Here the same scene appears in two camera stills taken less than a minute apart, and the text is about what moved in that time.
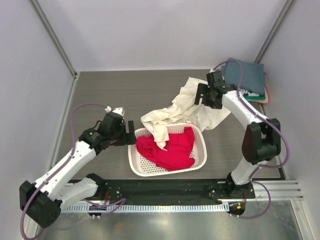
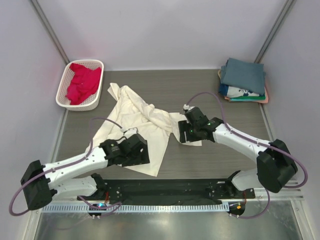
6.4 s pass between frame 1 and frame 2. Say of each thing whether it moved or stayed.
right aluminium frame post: stayed
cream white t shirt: moved
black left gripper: moved
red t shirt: moved
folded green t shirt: stayed
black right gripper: moved
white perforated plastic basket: moved
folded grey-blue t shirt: stayed
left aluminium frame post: stayed
